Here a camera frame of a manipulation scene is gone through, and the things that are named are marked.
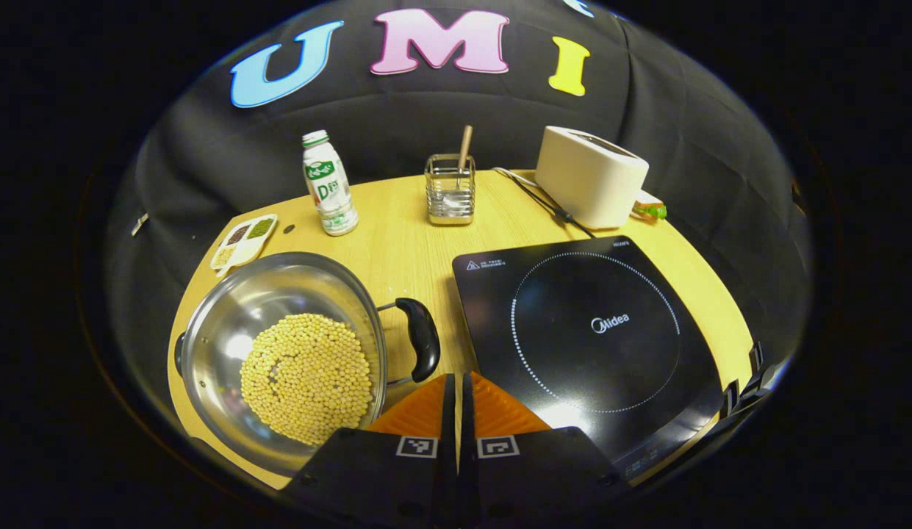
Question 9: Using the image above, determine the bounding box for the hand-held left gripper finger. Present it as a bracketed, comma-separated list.
[279, 373, 460, 519]
[459, 371, 633, 519]

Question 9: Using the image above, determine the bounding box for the black induction cooktop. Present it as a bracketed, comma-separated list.
[452, 235, 725, 482]

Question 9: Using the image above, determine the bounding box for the stainless steel pot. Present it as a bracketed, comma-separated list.
[175, 251, 442, 477]

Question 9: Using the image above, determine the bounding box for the pile of soybeans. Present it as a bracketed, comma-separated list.
[240, 313, 374, 446]

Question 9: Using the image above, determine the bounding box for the white drink bottle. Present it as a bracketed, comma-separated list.
[302, 130, 359, 237]

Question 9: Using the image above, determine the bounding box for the white toaster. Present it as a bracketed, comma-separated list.
[535, 125, 650, 231]

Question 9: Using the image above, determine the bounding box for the divided white bean tray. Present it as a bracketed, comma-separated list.
[210, 214, 279, 276]

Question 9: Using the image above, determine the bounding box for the toy sandwich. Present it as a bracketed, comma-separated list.
[632, 191, 668, 221]

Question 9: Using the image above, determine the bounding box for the black backdrop cloth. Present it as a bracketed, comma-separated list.
[107, 0, 813, 412]

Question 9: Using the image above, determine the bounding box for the black table edge clamp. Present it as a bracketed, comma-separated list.
[720, 342, 781, 420]

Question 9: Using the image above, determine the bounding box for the wire utensil holder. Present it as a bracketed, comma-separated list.
[425, 153, 477, 226]

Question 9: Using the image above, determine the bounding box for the black toaster cable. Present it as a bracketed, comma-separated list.
[492, 168, 596, 237]

